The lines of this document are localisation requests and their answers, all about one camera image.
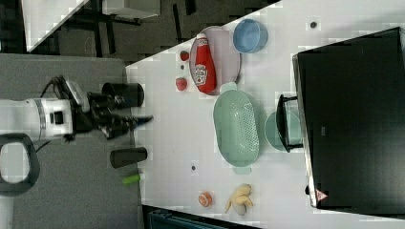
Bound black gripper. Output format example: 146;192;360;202
64;80;154;139

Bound green oval strainer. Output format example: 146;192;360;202
213;82;260;175

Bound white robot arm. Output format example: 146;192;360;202
0;75;153;229

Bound black utensil cup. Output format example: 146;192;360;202
101;82;144;109

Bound black empty cup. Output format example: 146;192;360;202
110;147;148;169

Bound green pepper toy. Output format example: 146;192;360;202
122;175;141;185

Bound lower red strawberry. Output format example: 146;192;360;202
176;77;187;91

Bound red strawberry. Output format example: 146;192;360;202
180;51;189;61
176;77;187;91

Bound upper red strawberry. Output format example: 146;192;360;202
180;51;189;61

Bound red ketchup bottle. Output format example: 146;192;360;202
195;33;217;94

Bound pink round plate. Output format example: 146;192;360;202
189;26;241;95

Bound yellow banana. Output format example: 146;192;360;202
224;183;253;216

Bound blue bowl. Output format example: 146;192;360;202
233;19;268;53

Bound green mug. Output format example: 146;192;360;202
265;111;303;152

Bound black toaster oven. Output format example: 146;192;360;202
292;28;405;219

